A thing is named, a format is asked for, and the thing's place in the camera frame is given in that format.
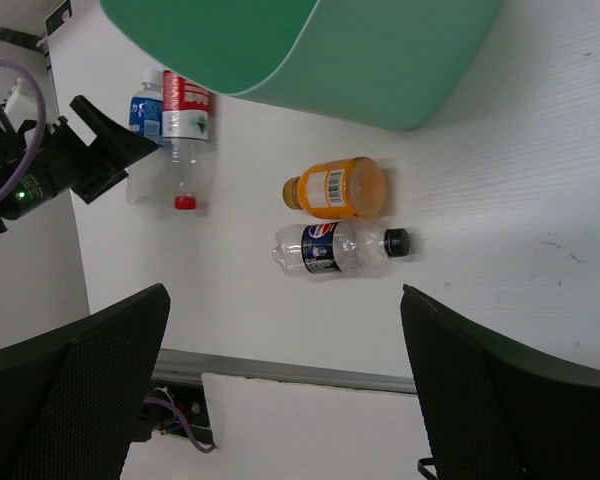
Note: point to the orange juice bottle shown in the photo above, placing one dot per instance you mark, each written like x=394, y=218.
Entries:
x=344, y=189

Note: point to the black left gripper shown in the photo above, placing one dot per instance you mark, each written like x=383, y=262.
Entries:
x=64, y=161

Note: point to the aluminium table rail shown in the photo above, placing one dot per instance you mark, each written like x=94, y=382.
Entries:
x=187, y=368

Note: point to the blue label water bottle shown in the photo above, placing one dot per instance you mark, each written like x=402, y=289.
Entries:
x=145, y=183

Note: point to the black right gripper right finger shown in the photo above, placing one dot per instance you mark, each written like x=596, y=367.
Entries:
x=494, y=408

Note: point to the green plastic bin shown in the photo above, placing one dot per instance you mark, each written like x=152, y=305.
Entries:
x=386, y=64

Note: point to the clear pepsi bottle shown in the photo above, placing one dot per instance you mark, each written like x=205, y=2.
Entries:
x=347, y=249

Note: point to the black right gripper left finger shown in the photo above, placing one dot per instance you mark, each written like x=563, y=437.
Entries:
x=70, y=399

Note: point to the red label clear bottle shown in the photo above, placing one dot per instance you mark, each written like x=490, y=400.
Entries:
x=188, y=132

